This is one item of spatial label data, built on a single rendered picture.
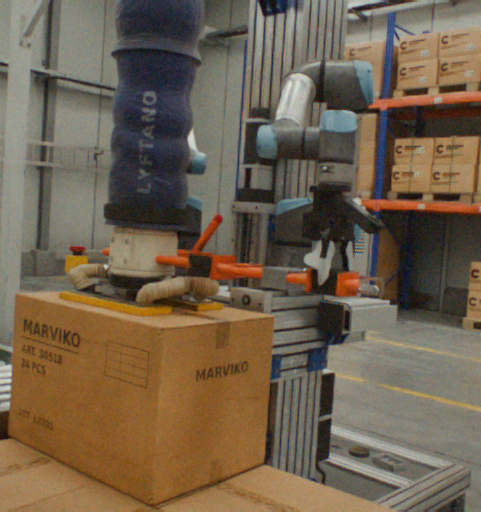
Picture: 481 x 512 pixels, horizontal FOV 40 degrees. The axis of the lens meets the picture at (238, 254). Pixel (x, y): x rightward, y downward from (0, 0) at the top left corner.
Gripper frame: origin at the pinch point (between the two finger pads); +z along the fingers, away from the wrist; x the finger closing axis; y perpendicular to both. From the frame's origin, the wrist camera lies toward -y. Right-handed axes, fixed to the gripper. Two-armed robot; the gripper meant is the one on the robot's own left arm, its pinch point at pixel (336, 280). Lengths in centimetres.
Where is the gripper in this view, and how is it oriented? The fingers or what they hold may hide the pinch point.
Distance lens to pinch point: 141.0
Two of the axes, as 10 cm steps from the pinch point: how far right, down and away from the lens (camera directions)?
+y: -7.6, -0.7, 6.5
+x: -6.5, 0.0, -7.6
